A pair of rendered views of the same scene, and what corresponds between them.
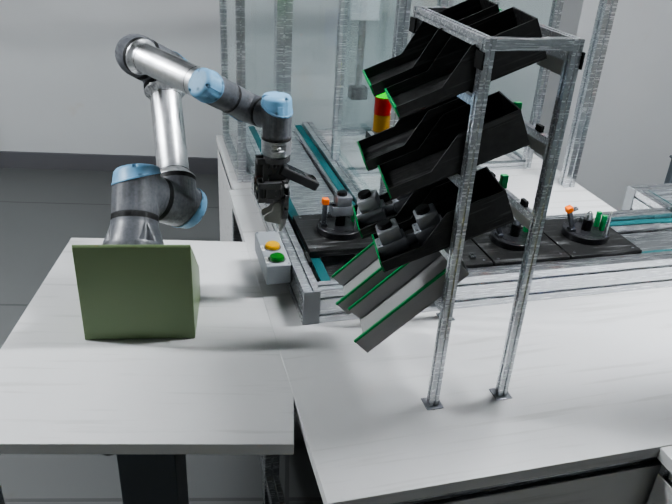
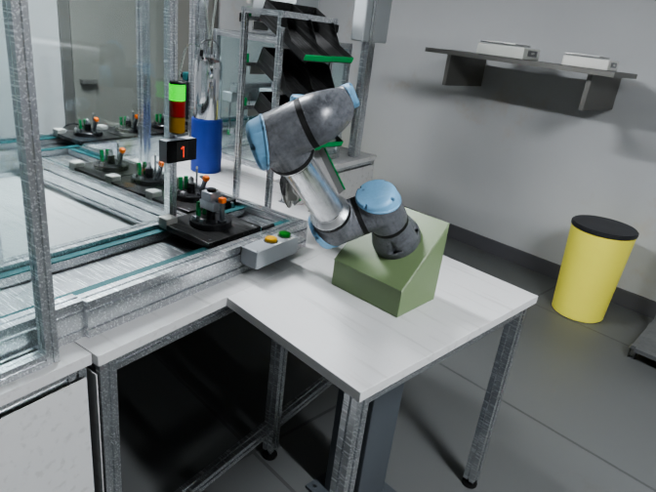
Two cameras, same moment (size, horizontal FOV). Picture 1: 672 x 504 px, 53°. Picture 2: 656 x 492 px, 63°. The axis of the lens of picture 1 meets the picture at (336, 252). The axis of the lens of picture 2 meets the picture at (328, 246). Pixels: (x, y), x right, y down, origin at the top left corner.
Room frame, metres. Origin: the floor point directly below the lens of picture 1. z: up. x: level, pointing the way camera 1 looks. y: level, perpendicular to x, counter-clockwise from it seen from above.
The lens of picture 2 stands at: (2.65, 1.52, 1.62)
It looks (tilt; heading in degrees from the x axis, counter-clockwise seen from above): 22 degrees down; 228
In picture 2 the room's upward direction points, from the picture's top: 7 degrees clockwise
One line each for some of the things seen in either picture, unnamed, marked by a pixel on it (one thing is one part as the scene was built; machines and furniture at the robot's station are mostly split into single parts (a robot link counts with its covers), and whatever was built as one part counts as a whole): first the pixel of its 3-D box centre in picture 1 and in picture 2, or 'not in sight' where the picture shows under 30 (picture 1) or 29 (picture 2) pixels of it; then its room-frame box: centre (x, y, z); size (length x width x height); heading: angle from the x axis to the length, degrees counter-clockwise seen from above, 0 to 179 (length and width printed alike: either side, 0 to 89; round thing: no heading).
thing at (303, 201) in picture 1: (333, 225); (169, 249); (1.98, 0.01, 0.91); 0.84 x 0.28 x 0.10; 17
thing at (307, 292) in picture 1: (281, 230); (214, 264); (1.91, 0.18, 0.91); 0.89 x 0.06 x 0.11; 17
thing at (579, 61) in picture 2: not in sight; (590, 61); (-0.92, -0.21, 1.61); 0.30 x 0.29 x 0.08; 95
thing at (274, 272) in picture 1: (272, 256); (269, 249); (1.71, 0.18, 0.93); 0.21 x 0.07 x 0.06; 17
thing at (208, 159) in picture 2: not in sight; (206, 144); (1.34, -0.99, 1.00); 0.16 x 0.16 x 0.27
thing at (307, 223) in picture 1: (339, 232); (210, 226); (1.83, -0.01, 0.96); 0.24 x 0.24 x 0.02; 17
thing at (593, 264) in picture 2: not in sight; (590, 269); (-0.92, 0.18, 0.32); 0.41 x 0.40 x 0.64; 5
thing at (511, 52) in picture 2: not in sight; (509, 50); (-0.87, -0.79, 1.62); 0.37 x 0.36 x 0.09; 95
